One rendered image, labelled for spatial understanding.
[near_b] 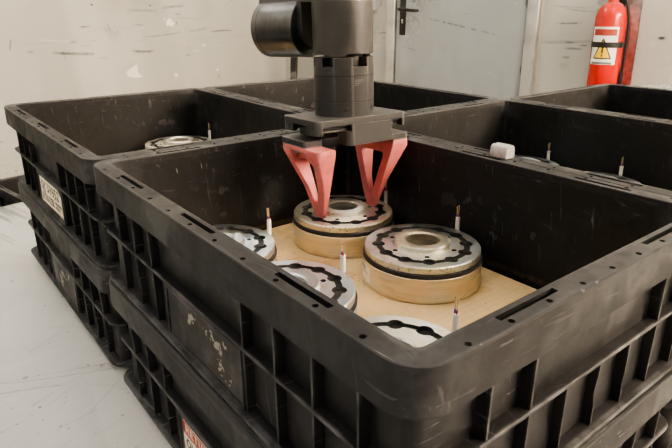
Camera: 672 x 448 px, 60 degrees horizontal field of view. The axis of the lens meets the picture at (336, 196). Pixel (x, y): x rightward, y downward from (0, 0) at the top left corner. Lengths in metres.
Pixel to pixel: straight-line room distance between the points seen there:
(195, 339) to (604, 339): 0.26
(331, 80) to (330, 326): 0.32
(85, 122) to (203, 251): 0.62
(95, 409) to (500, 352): 0.44
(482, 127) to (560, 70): 2.82
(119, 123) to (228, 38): 3.62
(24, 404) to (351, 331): 0.45
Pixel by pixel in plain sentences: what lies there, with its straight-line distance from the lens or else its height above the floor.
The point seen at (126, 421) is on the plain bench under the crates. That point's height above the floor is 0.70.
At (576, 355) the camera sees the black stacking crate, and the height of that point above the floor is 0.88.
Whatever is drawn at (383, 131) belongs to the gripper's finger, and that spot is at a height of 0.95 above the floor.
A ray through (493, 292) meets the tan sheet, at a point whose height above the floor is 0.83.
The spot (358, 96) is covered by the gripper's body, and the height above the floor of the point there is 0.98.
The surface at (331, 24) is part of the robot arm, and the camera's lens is 0.53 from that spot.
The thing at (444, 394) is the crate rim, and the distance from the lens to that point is 0.24.
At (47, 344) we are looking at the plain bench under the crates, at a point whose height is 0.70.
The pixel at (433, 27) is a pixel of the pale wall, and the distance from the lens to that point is 4.00.
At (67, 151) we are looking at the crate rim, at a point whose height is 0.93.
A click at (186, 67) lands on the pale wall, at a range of 4.34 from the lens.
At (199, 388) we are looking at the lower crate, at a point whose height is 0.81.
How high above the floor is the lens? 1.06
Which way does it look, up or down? 18 degrees down
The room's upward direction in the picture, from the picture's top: straight up
